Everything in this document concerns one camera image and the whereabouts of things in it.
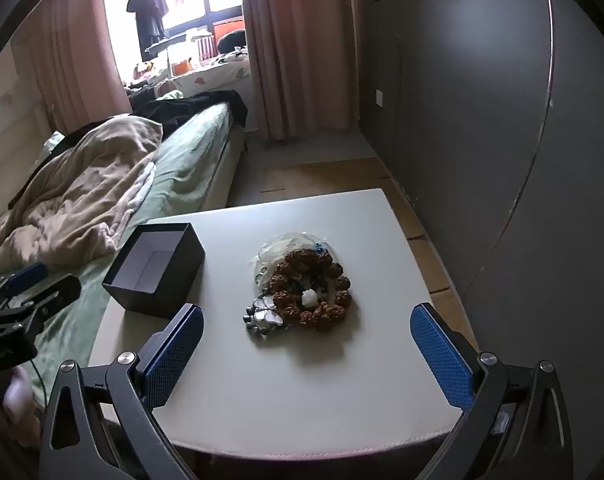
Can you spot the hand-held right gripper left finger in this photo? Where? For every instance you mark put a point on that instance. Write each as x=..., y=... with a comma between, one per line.
x=174, y=355

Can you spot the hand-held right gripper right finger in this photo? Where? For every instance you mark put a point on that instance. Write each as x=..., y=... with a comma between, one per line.
x=442, y=360

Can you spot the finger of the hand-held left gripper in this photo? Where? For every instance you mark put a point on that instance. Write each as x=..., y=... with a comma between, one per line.
x=56, y=294
x=27, y=276

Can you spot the black square box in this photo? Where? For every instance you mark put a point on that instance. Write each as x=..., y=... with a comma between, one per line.
x=146, y=270

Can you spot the clear plastic bag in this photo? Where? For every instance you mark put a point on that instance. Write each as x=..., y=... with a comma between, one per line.
x=274, y=252

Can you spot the beige blanket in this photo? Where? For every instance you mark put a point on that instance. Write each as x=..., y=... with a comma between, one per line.
x=81, y=195

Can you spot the white bead ornament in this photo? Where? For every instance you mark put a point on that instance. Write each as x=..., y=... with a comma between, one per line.
x=309, y=298

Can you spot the bed with green sheet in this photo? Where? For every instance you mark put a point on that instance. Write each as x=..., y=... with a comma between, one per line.
x=191, y=160

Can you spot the black clothing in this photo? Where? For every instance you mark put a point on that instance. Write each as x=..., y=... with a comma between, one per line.
x=181, y=105

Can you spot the pink curtain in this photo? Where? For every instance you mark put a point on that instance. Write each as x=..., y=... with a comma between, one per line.
x=71, y=50
x=297, y=45

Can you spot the floral printed bedding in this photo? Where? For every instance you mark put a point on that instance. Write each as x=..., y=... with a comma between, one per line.
x=206, y=75

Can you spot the hanging dark clothes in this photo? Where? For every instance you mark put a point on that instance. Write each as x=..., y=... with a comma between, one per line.
x=146, y=5

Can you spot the white wall outlet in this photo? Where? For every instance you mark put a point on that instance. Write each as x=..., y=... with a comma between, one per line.
x=379, y=98

